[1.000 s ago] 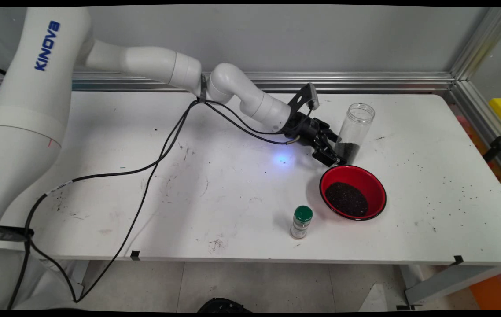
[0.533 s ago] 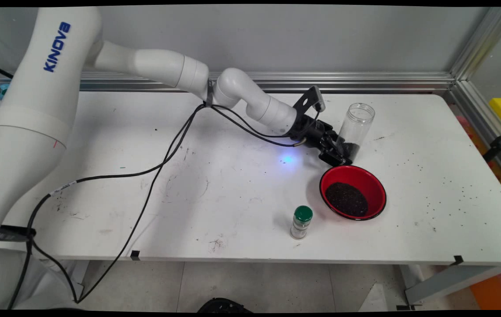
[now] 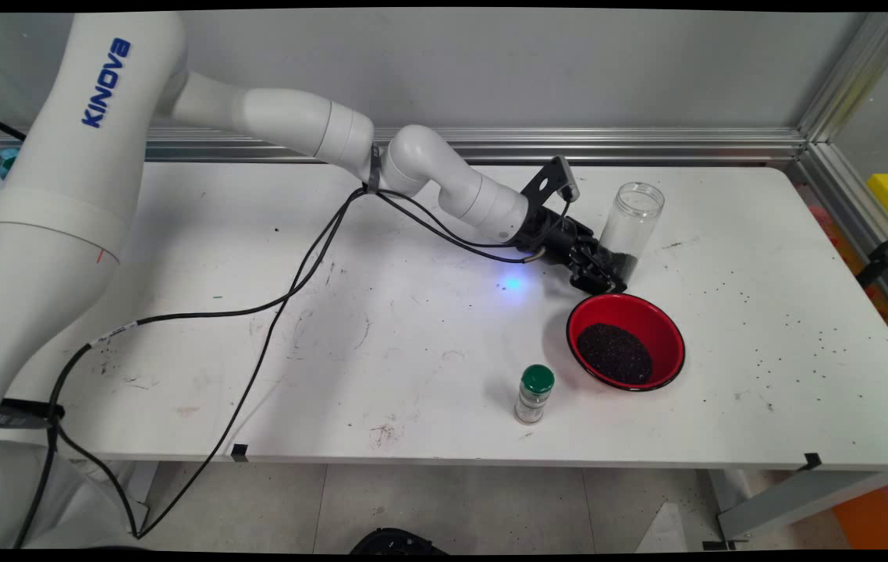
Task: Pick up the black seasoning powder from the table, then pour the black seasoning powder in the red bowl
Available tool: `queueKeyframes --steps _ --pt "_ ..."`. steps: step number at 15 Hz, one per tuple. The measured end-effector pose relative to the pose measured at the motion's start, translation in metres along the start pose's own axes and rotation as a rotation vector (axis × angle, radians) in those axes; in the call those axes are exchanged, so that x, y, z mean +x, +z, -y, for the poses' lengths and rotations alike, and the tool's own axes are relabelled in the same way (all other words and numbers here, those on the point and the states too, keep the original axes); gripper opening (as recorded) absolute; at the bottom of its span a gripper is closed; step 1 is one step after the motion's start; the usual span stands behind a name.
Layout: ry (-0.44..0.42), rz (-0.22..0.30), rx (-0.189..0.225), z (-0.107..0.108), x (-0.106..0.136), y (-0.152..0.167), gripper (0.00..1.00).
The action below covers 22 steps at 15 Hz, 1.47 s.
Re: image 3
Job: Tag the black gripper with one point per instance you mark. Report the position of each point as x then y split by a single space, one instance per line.
557 238

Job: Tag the black seeds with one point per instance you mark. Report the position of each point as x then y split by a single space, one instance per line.
631 265
614 353

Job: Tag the clear plastic jar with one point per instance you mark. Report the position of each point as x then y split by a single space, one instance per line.
631 218

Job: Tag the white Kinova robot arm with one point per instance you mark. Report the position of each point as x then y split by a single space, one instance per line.
62 234

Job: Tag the red bowl black rim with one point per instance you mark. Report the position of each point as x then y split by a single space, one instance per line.
623 311

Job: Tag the spice bottle green lid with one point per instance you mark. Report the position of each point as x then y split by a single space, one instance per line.
535 394

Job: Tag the black tape marker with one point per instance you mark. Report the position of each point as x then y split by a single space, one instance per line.
239 452
811 462

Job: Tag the white table leg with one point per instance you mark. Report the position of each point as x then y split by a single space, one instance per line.
803 496

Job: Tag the black floor object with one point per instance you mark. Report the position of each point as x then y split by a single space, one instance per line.
397 541

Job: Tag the orange box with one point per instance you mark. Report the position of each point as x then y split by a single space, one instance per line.
881 511

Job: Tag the wrist camera black bracket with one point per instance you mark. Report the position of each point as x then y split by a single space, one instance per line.
549 183

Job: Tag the long aluminium frame rail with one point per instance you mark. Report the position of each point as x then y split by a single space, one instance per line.
647 144

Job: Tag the short aluminium frame rail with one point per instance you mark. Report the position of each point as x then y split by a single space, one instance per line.
857 211

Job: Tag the aluminium frame post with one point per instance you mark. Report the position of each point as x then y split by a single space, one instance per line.
857 70

